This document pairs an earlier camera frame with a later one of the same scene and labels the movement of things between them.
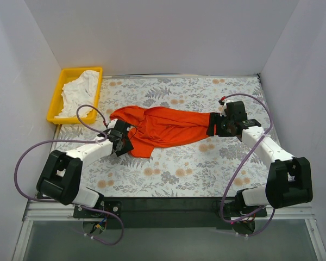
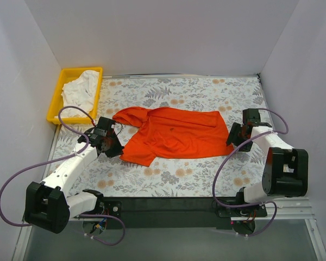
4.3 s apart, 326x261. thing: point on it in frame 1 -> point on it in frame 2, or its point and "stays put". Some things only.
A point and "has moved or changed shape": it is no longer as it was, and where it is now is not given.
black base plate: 166,212 stays put
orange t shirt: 154,127 has moved or changed shape
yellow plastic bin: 66,75 stays put
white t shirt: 80,92 stays put
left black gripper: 124,137 -> 113,147
